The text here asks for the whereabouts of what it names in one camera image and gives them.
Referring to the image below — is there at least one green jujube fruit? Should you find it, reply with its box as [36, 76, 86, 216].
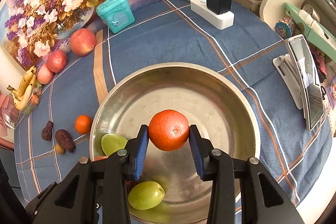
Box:
[101, 134, 127, 156]

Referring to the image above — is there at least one large orange tangerine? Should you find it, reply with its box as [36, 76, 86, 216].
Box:
[148, 110, 189, 152]

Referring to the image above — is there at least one small brown longan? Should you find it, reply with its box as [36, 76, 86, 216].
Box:
[55, 144, 65, 155]

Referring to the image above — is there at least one large dried red date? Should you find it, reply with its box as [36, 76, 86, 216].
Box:
[55, 129, 76, 152]

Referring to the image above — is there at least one blue plaid tablecloth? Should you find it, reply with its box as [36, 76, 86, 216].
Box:
[14, 0, 335, 210]

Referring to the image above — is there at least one small orange tangerine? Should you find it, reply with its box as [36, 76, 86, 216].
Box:
[75, 114, 92, 135]

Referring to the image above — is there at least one small dried red date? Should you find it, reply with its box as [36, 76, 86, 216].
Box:
[41, 121, 54, 141]

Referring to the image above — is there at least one round steel bowl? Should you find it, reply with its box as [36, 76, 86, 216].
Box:
[89, 63, 261, 223]

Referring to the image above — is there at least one bunch of yellow bananas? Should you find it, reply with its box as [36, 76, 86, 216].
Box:
[7, 66, 37, 111]

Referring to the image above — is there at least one pale pink apple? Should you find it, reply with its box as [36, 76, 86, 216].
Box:
[37, 64, 54, 85]

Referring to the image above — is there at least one middle red apple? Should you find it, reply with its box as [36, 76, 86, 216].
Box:
[47, 50, 68, 73]

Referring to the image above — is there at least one white phone stand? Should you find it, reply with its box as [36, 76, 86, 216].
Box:
[272, 54, 303, 110]

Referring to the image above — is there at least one smartphone on stand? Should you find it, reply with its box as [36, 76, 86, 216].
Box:
[285, 34, 324, 130]

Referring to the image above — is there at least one large red apple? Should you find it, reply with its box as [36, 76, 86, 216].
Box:
[70, 28, 97, 56]

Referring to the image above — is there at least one teal plastic box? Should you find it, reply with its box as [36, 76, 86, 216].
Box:
[96, 0, 135, 34]

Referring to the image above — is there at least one green tray with bottles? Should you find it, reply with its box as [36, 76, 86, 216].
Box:
[284, 3, 336, 61]

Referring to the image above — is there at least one white power strip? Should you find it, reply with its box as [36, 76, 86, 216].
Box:
[190, 0, 234, 30]

